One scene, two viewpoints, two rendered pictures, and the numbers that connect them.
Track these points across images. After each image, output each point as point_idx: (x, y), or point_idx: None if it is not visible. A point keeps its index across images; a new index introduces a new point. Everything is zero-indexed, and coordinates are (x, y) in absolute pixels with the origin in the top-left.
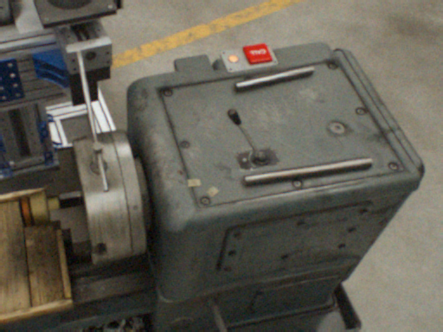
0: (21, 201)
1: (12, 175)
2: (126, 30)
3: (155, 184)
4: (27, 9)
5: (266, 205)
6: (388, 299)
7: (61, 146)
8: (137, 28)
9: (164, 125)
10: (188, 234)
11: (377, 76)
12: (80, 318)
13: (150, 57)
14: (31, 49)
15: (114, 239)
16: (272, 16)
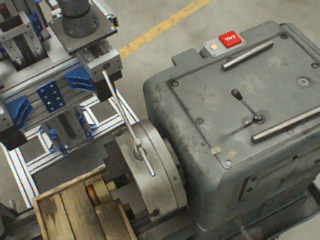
0: (87, 190)
1: (68, 153)
2: (116, 36)
3: (185, 157)
4: (53, 43)
5: (273, 154)
6: None
7: (95, 126)
8: (123, 33)
9: (180, 110)
10: (221, 191)
11: None
12: None
13: (136, 50)
14: (63, 71)
15: (164, 203)
16: (207, 6)
